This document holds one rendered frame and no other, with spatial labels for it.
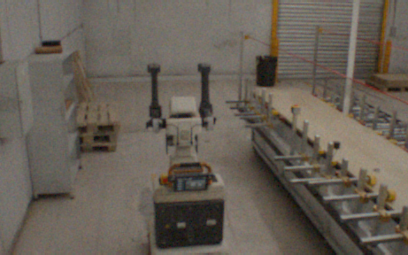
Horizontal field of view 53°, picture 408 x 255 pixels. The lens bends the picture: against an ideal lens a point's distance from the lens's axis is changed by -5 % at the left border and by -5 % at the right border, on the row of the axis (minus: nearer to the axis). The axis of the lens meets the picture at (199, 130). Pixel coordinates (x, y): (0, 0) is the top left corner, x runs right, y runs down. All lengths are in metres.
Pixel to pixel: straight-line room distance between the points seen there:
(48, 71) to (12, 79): 0.92
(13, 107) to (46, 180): 1.40
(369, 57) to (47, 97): 9.74
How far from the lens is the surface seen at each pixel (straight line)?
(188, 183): 3.13
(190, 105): 3.41
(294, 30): 11.52
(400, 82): 11.19
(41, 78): 4.54
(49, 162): 4.80
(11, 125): 3.76
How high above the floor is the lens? 2.21
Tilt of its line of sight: 18 degrees down
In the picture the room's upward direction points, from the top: 1 degrees clockwise
